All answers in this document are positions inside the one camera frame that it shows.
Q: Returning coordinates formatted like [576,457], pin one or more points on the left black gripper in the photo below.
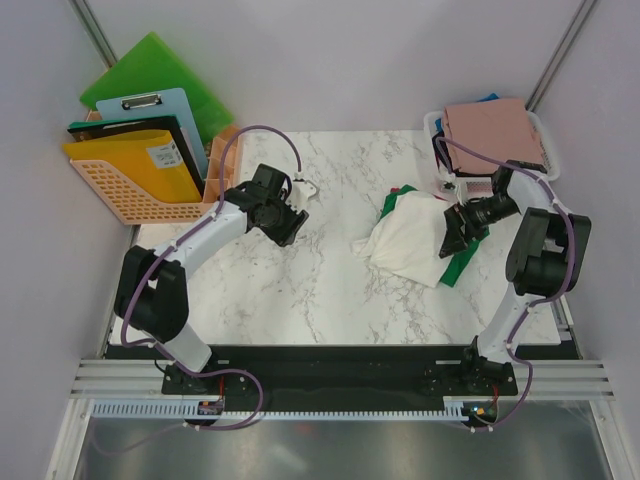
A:
[287,234]

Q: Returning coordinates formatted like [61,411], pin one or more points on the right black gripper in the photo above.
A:
[460,228]

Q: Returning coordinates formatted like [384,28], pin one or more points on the green t shirt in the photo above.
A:
[458,262]

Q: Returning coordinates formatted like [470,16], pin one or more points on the white printed t shirt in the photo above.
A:
[406,241]

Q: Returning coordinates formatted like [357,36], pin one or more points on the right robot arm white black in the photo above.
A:
[544,261]

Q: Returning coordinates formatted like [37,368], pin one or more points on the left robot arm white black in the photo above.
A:
[152,293]

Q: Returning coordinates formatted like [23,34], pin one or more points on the white laundry basket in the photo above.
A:
[481,186]

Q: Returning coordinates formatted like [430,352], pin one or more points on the peach compartment organizer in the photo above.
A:
[225,159]

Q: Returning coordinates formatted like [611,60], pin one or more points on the black garment in basket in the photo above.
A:
[441,152]

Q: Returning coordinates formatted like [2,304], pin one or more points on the pink folded t shirt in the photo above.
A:
[499,129]

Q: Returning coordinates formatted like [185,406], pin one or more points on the yellow folder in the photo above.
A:
[149,158]

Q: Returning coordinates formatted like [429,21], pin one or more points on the orange mesh file holder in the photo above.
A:
[130,203]

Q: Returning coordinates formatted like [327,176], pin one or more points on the light blue clipboard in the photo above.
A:
[158,103]

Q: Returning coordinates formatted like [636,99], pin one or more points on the green plastic board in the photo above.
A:
[151,65]

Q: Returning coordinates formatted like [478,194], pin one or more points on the black folder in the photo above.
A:
[83,131]

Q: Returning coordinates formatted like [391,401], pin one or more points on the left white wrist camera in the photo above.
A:
[302,193]

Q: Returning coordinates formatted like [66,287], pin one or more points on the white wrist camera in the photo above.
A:
[448,186]
[302,193]

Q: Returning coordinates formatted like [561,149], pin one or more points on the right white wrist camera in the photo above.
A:
[448,186]

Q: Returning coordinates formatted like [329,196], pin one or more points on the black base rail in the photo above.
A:
[352,378]

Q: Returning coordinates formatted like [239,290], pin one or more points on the white cable duct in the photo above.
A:
[195,410]

